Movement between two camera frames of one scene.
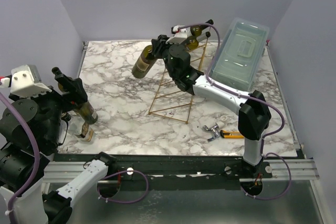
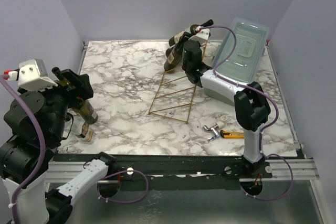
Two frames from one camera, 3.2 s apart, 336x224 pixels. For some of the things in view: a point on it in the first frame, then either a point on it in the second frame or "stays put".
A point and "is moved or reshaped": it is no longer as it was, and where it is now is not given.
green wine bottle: [145, 63] is moved or reshaped
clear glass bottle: [87, 132] stays put
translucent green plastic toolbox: [240, 52] stays put
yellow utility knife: [231, 134] stays put
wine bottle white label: [196, 30] -> [178, 36]
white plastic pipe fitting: [223, 119] stays put
